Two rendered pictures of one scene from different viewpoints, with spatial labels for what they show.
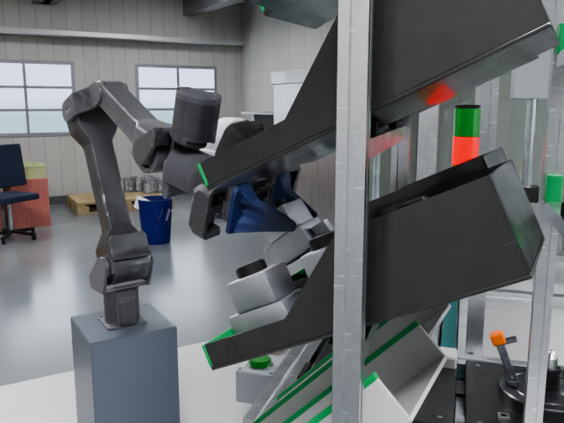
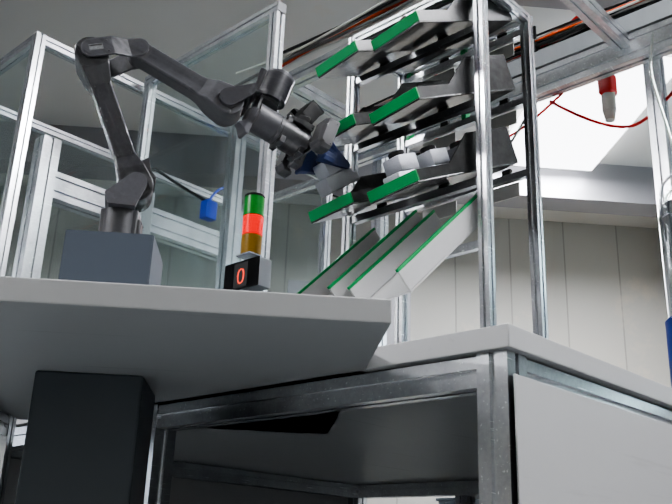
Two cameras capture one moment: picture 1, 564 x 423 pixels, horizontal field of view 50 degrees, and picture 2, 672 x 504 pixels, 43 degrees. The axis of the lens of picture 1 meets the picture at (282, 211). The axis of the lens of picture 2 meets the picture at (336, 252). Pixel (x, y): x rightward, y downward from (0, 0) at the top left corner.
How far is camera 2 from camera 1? 1.56 m
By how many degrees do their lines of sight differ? 69
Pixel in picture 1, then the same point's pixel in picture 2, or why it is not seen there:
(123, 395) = not seen: hidden behind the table
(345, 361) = (486, 173)
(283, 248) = (339, 179)
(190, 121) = (286, 88)
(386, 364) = (423, 230)
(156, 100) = not seen: outside the picture
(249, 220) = (328, 155)
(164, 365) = not seen: hidden behind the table
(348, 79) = (485, 75)
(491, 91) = (270, 190)
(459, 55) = (496, 87)
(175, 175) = (269, 117)
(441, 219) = (495, 136)
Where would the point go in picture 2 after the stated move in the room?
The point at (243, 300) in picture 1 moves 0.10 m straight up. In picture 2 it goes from (406, 163) to (406, 113)
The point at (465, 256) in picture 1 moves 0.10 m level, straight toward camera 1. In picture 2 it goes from (502, 151) to (549, 135)
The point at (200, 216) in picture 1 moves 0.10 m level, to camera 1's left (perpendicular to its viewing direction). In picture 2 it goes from (331, 134) to (305, 108)
